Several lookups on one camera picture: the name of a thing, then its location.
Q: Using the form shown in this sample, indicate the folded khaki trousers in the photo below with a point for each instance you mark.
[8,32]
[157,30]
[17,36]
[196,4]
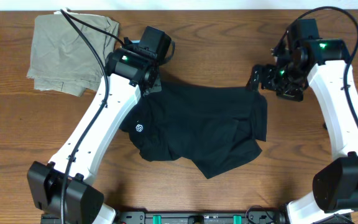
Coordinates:
[61,61]

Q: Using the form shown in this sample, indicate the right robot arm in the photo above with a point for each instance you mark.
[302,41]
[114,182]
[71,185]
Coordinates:
[324,66]

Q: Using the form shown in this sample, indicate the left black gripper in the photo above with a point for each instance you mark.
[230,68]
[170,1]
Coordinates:
[151,78]

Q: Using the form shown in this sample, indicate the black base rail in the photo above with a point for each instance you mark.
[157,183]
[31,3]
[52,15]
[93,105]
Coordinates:
[254,216]

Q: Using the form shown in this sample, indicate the black polo shirt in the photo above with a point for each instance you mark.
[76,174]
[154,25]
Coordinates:
[216,128]

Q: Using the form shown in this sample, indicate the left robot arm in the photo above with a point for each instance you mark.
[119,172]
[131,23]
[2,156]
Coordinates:
[63,188]

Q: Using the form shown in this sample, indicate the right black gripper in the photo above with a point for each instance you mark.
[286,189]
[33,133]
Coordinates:
[268,71]

